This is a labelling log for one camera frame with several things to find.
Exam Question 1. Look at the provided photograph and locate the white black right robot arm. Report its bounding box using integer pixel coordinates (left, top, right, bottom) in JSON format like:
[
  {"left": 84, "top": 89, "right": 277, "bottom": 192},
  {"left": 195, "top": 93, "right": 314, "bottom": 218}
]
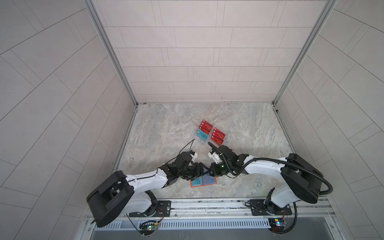
[{"left": 208, "top": 142, "right": 333, "bottom": 214}]

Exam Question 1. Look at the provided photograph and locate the aluminium corner post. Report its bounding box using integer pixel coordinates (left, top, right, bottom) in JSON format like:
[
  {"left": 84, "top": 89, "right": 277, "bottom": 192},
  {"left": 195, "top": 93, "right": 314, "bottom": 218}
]
[
  {"left": 85, "top": 0, "right": 139, "bottom": 108},
  {"left": 272, "top": 0, "right": 337, "bottom": 107}
]

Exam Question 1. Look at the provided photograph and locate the red card right stack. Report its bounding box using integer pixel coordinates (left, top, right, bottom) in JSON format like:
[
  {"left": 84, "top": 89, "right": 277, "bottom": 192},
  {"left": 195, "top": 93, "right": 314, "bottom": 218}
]
[{"left": 211, "top": 128, "right": 226, "bottom": 146}]

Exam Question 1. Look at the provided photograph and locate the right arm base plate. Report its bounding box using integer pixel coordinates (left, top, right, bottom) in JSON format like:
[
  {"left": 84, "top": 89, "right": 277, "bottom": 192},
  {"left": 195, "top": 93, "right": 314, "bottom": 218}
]
[{"left": 245, "top": 199, "right": 293, "bottom": 216}]

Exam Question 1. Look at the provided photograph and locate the black corrugated cable conduit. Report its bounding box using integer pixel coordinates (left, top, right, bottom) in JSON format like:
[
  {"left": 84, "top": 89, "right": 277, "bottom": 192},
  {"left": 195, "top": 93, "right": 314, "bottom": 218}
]
[{"left": 236, "top": 157, "right": 334, "bottom": 235}]

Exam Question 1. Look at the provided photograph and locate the left circuit board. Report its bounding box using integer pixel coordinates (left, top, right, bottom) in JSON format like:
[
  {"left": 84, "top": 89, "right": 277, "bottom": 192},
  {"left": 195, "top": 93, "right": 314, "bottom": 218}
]
[{"left": 139, "top": 221, "right": 160, "bottom": 236}]

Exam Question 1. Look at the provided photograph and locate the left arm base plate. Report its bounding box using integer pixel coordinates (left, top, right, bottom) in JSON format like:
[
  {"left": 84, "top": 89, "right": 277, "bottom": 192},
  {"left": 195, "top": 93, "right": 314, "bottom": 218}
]
[{"left": 129, "top": 201, "right": 172, "bottom": 218}]

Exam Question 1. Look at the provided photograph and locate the vent grille strip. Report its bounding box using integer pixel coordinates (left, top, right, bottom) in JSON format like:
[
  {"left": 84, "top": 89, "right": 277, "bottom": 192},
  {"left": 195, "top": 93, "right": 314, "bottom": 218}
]
[{"left": 95, "top": 219, "right": 271, "bottom": 231}]

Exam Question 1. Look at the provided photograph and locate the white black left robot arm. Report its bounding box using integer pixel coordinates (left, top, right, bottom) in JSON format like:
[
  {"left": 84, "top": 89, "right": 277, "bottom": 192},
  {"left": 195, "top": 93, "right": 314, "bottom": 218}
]
[{"left": 86, "top": 151, "right": 207, "bottom": 228}]

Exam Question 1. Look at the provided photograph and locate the aluminium corner post left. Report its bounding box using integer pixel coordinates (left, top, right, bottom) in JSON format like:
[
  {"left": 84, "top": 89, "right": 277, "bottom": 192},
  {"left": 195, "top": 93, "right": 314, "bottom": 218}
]
[{"left": 85, "top": 0, "right": 139, "bottom": 108}]

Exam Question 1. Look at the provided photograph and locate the circuit board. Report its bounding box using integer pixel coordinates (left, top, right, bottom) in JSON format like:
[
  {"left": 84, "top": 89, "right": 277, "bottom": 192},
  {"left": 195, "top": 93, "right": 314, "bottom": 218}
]
[
  {"left": 139, "top": 221, "right": 160, "bottom": 236},
  {"left": 268, "top": 218, "right": 287, "bottom": 233}
]

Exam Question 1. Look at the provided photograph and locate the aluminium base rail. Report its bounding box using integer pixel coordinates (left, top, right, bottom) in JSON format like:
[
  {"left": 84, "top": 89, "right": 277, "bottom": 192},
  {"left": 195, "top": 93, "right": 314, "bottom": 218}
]
[{"left": 117, "top": 197, "right": 335, "bottom": 219}]

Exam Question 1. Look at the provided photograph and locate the red card left stack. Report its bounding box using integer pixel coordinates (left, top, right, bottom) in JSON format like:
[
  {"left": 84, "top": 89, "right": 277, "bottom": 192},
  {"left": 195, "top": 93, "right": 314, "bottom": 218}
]
[{"left": 199, "top": 120, "right": 213, "bottom": 135}]

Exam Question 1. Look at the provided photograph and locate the aluminium corner post right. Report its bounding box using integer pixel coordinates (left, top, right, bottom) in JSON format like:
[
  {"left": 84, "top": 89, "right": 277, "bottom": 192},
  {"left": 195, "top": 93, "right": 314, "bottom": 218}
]
[{"left": 272, "top": 0, "right": 337, "bottom": 107}]

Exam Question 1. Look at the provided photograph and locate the right circuit board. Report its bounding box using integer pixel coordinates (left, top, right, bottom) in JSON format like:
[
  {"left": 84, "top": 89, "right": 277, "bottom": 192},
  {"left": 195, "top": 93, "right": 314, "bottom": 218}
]
[{"left": 268, "top": 218, "right": 287, "bottom": 233}]

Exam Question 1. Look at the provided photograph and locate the teal card left stack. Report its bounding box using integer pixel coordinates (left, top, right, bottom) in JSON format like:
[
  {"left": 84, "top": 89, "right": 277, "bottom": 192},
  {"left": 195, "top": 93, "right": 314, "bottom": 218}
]
[{"left": 197, "top": 129, "right": 209, "bottom": 142}]

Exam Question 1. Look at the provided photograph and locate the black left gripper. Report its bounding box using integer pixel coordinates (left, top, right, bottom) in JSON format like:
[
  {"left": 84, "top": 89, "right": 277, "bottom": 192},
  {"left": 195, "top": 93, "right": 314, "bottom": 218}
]
[{"left": 175, "top": 163, "right": 210, "bottom": 182}]

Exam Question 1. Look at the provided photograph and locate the red card stack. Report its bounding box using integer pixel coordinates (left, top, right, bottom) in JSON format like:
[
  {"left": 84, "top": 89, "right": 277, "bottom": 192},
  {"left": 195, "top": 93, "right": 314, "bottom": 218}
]
[
  {"left": 199, "top": 120, "right": 213, "bottom": 135},
  {"left": 211, "top": 128, "right": 226, "bottom": 146}
]

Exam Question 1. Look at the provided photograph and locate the orange card holder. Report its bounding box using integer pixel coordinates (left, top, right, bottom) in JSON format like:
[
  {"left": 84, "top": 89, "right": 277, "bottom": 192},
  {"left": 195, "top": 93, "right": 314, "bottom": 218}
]
[{"left": 199, "top": 175, "right": 217, "bottom": 187}]

